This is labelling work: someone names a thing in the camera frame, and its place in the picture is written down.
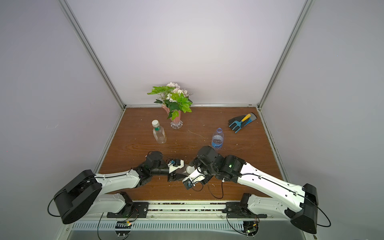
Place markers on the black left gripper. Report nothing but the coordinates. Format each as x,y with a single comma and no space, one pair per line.
175,178

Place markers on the white bottle cap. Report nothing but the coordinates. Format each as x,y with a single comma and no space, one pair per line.
190,169
155,123

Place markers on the green label clear bottle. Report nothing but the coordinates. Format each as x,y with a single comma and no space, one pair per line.
159,134

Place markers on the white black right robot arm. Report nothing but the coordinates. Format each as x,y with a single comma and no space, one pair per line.
300,202

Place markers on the blue label water bottle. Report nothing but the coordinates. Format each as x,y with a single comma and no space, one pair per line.
218,139

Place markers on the blue yellow garden hand rake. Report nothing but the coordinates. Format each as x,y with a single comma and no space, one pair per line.
236,125

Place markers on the black blue work glove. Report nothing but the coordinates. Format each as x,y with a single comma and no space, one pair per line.
251,119

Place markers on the pink vase with flowers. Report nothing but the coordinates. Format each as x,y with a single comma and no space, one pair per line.
174,101

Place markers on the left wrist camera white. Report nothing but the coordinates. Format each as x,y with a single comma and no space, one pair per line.
175,164

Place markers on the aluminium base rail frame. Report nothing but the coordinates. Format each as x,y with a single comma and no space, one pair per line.
190,220

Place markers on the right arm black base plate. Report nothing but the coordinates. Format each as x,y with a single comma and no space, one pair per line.
238,210

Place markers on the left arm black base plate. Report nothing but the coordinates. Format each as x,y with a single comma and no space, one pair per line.
131,210

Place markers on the aluminium corner frame post right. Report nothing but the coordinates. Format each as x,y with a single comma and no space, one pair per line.
285,53

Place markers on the aluminium corner frame post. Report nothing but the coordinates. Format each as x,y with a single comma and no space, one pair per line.
68,12
285,53

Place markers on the aluminium corner frame post left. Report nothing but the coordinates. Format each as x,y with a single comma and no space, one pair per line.
68,12

